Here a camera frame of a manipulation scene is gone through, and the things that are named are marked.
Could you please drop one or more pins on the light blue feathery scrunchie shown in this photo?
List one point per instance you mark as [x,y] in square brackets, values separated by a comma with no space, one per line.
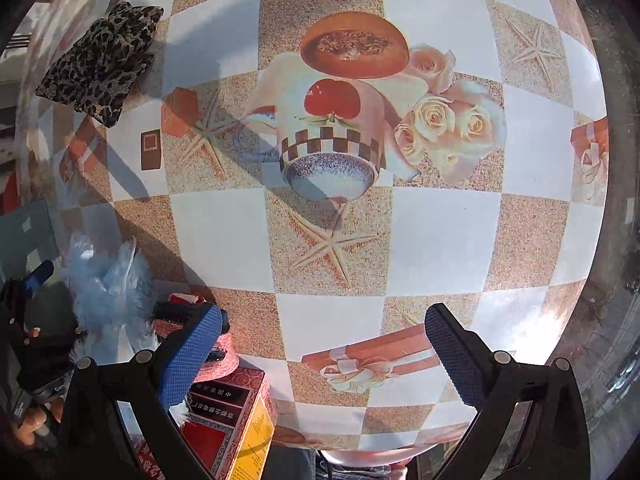
[110,295]

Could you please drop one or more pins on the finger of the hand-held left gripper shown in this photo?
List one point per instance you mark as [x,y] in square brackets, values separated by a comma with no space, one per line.
[39,275]

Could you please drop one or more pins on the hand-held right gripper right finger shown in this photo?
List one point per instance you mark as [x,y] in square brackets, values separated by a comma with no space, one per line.
[455,355]

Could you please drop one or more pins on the pink knitted hair band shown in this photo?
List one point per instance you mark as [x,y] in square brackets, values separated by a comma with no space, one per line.
[222,360]

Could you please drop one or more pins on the dark leopard print scrunchie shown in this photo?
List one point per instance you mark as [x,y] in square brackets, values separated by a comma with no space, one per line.
[100,65]

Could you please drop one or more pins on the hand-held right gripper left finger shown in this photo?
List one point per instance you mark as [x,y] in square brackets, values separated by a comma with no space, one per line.
[192,360]

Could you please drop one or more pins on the person's left hand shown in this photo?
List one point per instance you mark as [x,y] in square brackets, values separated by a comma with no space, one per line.
[32,425]

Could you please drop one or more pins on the red and gold box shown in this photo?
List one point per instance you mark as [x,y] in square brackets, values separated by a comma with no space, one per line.
[230,430]

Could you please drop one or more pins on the checkered printed tablecloth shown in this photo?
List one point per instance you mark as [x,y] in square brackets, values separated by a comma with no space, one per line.
[440,240]

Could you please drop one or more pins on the grey cardboard box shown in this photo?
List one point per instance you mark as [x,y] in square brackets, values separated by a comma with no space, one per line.
[30,232]

